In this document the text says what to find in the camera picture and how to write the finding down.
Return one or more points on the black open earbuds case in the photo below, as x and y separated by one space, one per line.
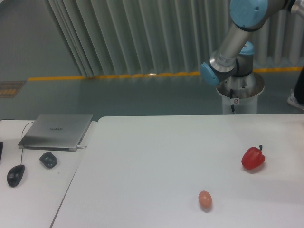
48 160

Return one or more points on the white pleated curtain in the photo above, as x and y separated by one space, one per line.
120 37

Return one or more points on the black keyboard edge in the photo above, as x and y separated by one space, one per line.
1 150

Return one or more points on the brown egg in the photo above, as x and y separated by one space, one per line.
205 199

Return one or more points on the black computer mouse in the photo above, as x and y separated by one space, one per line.
15 175

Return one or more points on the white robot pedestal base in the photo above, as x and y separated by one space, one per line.
240 94

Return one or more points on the silver closed laptop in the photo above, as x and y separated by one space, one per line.
57 132

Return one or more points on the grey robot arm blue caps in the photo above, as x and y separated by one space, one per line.
235 42

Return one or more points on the red bell pepper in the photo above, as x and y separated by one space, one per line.
253 158

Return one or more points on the walking person white jacket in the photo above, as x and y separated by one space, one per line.
296 99

